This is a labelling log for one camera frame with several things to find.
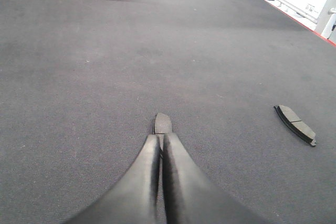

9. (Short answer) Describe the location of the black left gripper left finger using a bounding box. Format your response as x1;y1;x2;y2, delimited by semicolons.
66;134;161;223

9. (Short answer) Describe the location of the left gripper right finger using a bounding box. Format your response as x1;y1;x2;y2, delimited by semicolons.
162;133;268;223

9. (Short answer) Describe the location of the brake pad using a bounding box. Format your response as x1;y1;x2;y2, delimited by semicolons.
274;104;317;147
153;112;173;134

